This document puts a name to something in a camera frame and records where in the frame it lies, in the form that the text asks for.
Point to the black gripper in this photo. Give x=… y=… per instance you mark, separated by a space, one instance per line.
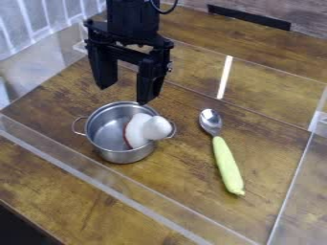
x=146 y=48

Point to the green handled metal spoon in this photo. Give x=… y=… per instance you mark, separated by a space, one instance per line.
x=211 y=123

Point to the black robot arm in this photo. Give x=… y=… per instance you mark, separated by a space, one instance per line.
x=133 y=16

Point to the clear acrylic triangle stand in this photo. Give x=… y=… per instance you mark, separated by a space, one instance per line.
x=80 y=47

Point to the small steel pot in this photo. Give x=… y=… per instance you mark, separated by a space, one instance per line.
x=104 y=131

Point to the white toy mushroom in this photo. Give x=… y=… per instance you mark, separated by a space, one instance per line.
x=145 y=128

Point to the black bar on table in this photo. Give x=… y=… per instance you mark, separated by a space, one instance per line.
x=249 y=17

